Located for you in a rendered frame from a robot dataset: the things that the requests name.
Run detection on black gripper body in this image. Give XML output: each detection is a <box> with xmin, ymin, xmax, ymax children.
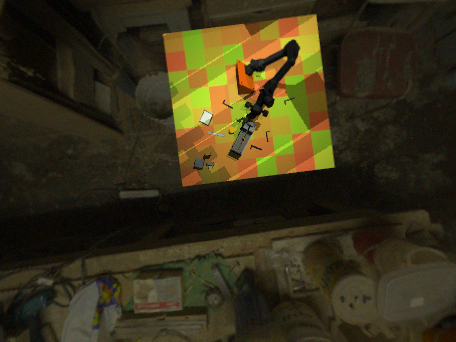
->
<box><xmin>244</xmin><ymin>99</ymin><xmax>269</xmax><ymax>117</ymax></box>

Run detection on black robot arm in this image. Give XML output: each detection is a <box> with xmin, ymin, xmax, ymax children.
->
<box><xmin>244</xmin><ymin>39</ymin><xmax>300</xmax><ymax>115</ymax></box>

